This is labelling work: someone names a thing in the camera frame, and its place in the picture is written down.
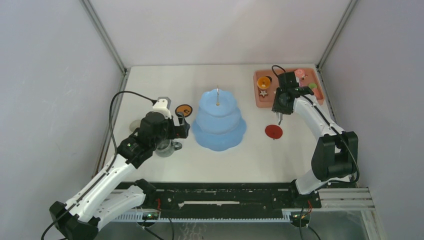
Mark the orange round jelly cake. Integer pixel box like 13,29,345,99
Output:
256,76,272,90

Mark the blue three-tier cake stand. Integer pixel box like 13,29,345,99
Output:
191,88,247,152

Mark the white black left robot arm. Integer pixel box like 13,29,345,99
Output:
49,111,190,240

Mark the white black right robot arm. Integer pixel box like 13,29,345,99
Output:
271,71,360,208

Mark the orange round coaster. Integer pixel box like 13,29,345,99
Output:
175,104,193,118

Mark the light pink swirl roll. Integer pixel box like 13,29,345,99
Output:
294,68,306,80

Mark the white speckled mug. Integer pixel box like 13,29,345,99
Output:
129,119,141,132

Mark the dark green glazed mug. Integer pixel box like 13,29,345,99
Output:
154,139,183,158

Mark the green macaron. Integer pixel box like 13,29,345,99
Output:
308,83,318,90

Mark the white star cookie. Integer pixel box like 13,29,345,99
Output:
259,90,268,98

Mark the pink rectangular tray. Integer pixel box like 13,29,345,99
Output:
253,67,325,108

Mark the pink cake slice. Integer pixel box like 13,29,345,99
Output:
312,88,323,100

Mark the red round coaster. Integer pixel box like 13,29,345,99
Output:
264,124,283,140

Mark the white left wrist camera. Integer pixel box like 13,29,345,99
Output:
152,96,172,119

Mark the black left camera cable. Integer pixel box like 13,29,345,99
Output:
99,91,157,180

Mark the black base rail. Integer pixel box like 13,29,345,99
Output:
141,182,322,220

